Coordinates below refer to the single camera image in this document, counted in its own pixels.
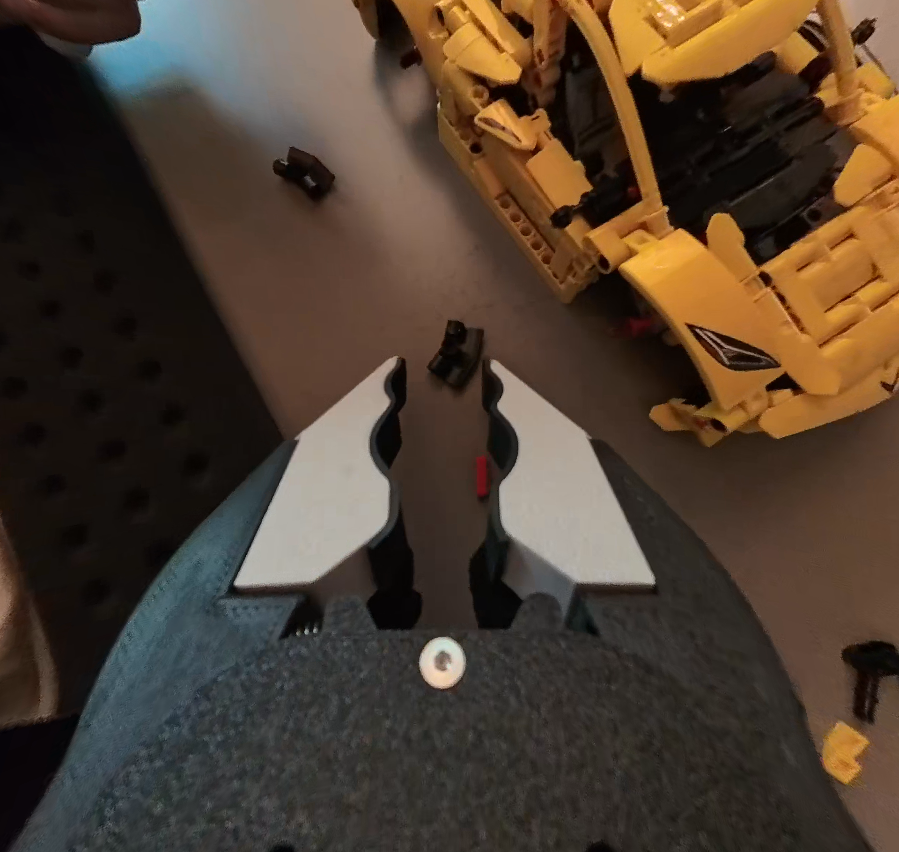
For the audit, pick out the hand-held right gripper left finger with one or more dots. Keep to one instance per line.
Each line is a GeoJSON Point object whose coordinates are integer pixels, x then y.
{"type": "Point", "coordinates": [323, 508]}

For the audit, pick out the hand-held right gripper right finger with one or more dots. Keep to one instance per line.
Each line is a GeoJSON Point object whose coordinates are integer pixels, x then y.
{"type": "Point", "coordinates": [569, 508]}

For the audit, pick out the small red pin piece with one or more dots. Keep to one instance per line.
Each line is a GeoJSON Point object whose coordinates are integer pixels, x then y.
{"type": "Point", "coordinates": [482, 476]}

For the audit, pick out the yellow brick car model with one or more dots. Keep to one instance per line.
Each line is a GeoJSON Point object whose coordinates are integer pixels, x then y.
{"type": "Point", "coordinates": [702, 290]}

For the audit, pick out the grey desk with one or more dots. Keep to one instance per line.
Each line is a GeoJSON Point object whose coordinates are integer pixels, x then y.
{"type": "Point", "coordinates": [351, 269]}

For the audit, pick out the dark perforated panel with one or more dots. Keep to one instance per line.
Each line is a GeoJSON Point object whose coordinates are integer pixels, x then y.
{"type": "Point", "coordinates": [105, 304]}

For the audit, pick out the beige trousers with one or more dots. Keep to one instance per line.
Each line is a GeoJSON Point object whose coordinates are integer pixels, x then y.
{"type": "Point", "coordinates": [21, 641]}

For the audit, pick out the small black connector piece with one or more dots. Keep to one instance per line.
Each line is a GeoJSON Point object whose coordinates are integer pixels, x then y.
{"type": "Point", "coordinates": [867, 662]}

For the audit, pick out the small yellow brick piece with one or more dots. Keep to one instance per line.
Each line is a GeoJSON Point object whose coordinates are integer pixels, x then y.
{"type": "Point", "coordinates": [843, 754]}

